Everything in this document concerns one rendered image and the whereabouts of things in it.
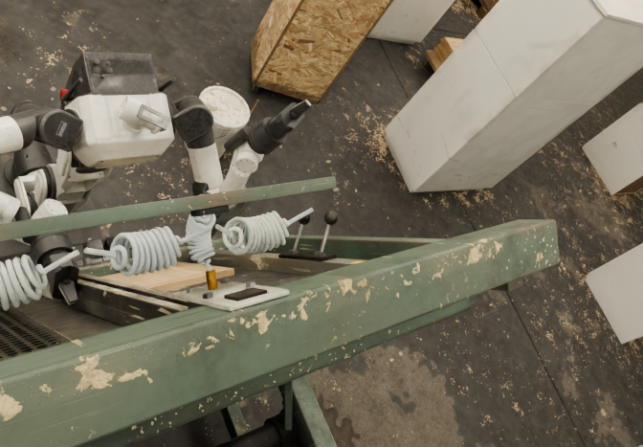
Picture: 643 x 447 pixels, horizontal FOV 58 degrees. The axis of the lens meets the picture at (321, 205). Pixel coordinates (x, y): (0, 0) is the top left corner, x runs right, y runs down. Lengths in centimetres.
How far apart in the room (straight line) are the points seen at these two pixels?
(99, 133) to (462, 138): 266
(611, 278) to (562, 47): 217
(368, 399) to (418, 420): 33
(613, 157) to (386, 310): 547
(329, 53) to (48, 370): 331
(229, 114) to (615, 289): 326
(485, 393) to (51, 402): 332
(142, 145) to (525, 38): 251
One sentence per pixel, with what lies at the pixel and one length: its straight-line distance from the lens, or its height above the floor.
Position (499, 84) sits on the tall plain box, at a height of 104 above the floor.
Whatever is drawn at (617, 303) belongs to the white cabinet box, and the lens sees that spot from 510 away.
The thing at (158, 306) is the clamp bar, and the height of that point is 168.
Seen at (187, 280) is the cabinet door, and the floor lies 124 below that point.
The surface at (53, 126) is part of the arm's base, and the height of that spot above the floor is 136.
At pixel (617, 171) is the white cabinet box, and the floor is 17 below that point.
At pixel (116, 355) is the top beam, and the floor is 196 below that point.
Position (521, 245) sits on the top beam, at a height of 195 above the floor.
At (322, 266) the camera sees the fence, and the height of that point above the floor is 152.
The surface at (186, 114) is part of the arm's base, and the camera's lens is 182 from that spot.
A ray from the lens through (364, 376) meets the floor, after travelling 334.
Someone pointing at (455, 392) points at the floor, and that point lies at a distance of 371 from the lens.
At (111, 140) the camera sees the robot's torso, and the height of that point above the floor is 132.
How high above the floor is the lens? 265
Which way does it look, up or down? 45 degrees down
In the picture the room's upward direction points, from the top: 42 degrees clockwise
